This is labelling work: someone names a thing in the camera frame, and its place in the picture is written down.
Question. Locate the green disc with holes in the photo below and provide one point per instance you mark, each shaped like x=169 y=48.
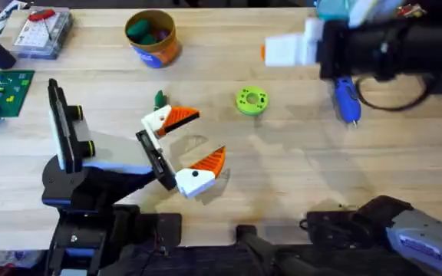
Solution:
x=252 y=100

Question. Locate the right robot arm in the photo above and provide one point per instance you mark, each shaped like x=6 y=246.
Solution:
x=424 y=237

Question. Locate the clear plastic box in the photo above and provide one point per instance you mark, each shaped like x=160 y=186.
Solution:
x=44 y=38

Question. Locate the brown tub with toys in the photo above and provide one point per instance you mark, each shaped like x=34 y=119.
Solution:
x=152 y=36

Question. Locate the orange ribbed wedge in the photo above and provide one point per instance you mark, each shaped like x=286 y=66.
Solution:
x=212 y=161

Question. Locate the green board with blocks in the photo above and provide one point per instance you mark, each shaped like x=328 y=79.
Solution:
x=2 y=94

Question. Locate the green toy vegetable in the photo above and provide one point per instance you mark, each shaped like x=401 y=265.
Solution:
x=160 y=100

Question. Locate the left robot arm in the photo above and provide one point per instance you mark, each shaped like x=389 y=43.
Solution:
x=90 y=191

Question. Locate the left wrist upright black plate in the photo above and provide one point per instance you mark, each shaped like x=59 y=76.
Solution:
x=60 y=126

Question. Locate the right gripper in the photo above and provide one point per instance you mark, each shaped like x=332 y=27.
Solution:
x=363 y=50

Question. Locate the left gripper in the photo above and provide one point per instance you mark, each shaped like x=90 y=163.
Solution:
x=115 y=151

